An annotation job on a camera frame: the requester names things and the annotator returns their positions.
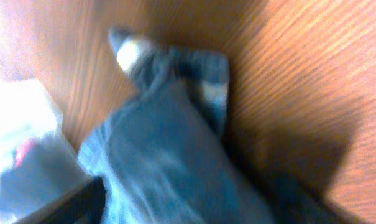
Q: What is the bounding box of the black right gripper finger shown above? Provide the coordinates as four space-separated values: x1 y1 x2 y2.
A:
16 177 106 224

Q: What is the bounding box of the small blue cloth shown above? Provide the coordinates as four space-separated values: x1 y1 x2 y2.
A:
78 27 275 223

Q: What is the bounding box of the clear plastic storage bin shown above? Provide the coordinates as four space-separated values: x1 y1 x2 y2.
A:
0 79 88 223

